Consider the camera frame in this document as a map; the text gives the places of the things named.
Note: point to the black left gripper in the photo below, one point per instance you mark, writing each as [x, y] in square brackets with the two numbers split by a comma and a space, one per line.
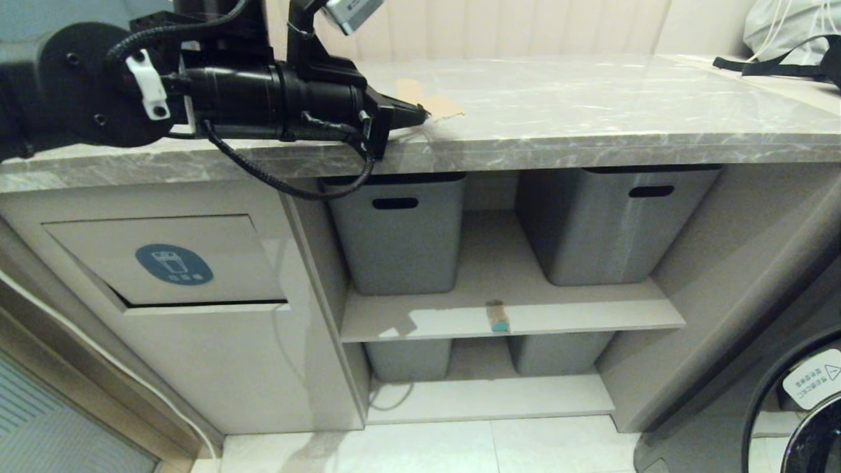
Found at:
[328, 108]

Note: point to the torn brown cardboard piece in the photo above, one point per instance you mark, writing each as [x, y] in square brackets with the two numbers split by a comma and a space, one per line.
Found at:
[440, 106]

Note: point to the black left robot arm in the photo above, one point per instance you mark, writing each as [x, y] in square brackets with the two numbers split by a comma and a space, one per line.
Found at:
[79, 85]

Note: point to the grey plastic storage bin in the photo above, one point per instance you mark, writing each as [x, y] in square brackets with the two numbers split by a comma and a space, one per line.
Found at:
[401, 243]
[407, 360]
[558, 353]
[604, 230]

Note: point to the cardboard tube with blue end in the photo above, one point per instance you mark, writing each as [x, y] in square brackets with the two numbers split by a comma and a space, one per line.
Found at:
[497, 316]

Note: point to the beige cabinet shelf board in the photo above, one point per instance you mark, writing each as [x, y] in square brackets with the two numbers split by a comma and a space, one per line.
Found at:
[558, 309]

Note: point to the beige trash bin flap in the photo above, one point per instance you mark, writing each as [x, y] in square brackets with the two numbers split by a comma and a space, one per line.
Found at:
[164, 263]

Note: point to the beige bottom shelf board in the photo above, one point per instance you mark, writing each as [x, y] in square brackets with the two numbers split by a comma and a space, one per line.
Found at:
[493, 397]

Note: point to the white fabric bag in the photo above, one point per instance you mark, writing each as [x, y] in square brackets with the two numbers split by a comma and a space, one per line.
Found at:
[782, 26]

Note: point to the grey washing machine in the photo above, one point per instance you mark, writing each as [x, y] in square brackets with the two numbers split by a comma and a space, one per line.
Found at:
[723, 368]

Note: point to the frosted glass door pane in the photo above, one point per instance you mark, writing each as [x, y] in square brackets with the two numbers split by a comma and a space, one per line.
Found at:
[52, 427]

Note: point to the white warning label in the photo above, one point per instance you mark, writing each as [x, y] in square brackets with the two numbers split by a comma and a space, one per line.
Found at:
[815, 378]

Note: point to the round washing machine door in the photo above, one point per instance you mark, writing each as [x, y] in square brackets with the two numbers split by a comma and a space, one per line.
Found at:
[815, 433]

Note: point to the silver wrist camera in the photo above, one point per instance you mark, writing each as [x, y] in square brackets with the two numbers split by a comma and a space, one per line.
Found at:
[351, 14]

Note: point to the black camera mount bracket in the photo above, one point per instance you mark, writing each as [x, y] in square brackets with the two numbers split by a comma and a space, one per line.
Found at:
[302, 39]

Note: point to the brown door frame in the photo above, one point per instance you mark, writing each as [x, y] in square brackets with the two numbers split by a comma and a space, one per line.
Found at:
[85, 394]

